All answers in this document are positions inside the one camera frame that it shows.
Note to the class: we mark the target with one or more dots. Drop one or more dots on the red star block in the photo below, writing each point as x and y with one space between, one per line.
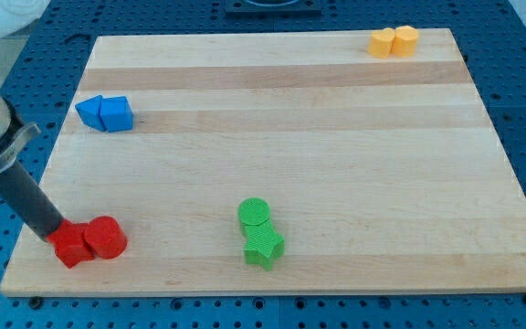
69 244

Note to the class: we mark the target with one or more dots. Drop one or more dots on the green star block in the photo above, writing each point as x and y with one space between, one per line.
264 245

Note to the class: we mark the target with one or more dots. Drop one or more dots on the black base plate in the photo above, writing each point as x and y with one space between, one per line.
272 7

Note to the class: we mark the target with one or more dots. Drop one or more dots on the blue cube block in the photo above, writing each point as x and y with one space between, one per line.
116 114

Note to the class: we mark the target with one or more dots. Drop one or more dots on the yellow heart block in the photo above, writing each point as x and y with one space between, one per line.
381 42

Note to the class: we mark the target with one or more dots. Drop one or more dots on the yellow hexagon block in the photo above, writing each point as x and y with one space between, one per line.
405 41

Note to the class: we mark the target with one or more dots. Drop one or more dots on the wooden board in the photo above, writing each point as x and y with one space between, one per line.
383 176

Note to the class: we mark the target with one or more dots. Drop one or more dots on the green cylinder block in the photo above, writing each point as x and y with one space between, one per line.
252 212

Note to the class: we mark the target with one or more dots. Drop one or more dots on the blue triangle block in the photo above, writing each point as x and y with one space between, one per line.
89 113

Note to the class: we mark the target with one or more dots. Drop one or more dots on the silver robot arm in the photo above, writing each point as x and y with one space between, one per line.
14 133

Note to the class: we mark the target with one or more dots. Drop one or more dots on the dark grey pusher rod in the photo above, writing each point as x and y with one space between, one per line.
22 193

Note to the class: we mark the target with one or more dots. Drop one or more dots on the red cylinder block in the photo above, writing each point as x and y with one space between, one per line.
105 237

